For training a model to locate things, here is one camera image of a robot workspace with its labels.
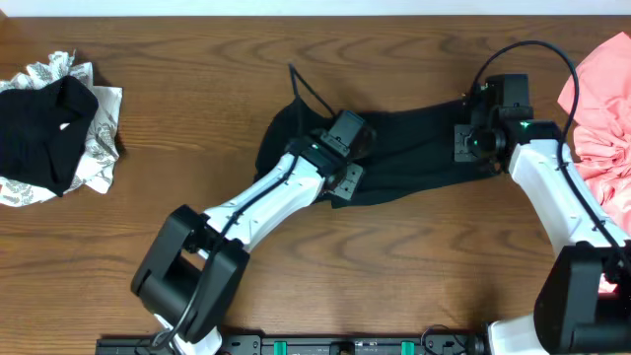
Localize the black folded garment on left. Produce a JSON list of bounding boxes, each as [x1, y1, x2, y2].
[[1, 76, 99, 196]]

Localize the pink garment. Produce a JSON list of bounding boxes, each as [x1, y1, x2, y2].
[[557, 33, 630, 282]]

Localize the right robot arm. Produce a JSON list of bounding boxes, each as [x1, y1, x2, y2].
[[455, 74, 630, 354]]

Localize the black shirt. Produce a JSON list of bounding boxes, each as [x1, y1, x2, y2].
[[253, 100, 496, 209]]

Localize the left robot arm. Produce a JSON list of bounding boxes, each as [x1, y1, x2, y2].
[[131, 128, 376, 354]]

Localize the white leaf-patterned cloth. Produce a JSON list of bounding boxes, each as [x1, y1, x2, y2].
[[1, 51, 122, 207]]

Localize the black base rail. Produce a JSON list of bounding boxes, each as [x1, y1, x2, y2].
[[96, 333, 489, 355]]

